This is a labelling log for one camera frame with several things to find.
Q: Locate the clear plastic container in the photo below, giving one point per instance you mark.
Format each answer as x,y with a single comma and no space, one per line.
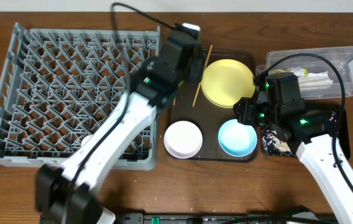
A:
340,57

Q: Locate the white shallow bowl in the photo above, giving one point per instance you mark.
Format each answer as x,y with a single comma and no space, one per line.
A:
183,139

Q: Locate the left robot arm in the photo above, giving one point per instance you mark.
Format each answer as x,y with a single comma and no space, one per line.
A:
68,193

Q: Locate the black rectangular bin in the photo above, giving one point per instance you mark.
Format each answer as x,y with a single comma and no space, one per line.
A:
343,130

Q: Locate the dark brown serving tray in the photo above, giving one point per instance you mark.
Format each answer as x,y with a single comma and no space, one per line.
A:
194,107

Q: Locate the yellow round plate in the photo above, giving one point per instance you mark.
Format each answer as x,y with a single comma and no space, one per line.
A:
226,81

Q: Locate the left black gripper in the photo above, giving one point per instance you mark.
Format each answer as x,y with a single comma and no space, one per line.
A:
195,69

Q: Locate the white cup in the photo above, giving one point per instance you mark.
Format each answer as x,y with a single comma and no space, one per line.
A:
85,140

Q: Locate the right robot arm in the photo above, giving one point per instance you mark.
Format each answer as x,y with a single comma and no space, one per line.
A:
310,134

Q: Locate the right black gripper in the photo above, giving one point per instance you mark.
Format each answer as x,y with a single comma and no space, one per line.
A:
245,115

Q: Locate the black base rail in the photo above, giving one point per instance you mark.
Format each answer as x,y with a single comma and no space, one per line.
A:
253,216

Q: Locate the spilled rice pile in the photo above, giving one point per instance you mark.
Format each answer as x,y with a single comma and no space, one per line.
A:
272,146

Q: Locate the light blue bowl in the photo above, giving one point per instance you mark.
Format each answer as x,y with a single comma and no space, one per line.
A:
237,140

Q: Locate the green snack wrapper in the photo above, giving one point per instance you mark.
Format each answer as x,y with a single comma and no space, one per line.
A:
298,71

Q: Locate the grey plastic dish rack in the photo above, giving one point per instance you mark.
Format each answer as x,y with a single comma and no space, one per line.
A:
59,85

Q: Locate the white napkin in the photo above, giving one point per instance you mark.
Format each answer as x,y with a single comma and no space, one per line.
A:
314,80

